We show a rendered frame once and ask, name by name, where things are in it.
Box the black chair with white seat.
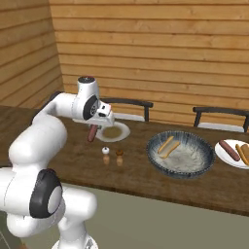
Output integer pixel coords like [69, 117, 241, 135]
[99, 96, 155, 124]
[192, 106, 249, 134]

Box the white topped salt shaker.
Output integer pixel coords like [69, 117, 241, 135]
[101, 146, 112, 166]

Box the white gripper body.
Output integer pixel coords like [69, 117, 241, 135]
[85, 109, 116, 130]

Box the tan hot dog bun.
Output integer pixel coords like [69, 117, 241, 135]
[157, 135, 182, 160]
[234, 143, 249, 166]

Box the plain white plate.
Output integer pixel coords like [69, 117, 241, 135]
[214, 138, 249, 170]

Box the white plate with brown centre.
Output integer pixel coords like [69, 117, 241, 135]
[95, 121, 131, 143]

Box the reddish brown sausage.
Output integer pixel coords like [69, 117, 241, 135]
[218, 139, 242, 162]
[87, 124, 99, 143]

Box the blue grey patterned bowl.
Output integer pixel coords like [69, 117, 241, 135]
[145, 130, 217, 180]

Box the brown topped pepper shaker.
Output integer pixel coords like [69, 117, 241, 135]
[115, 149, 125, 167]

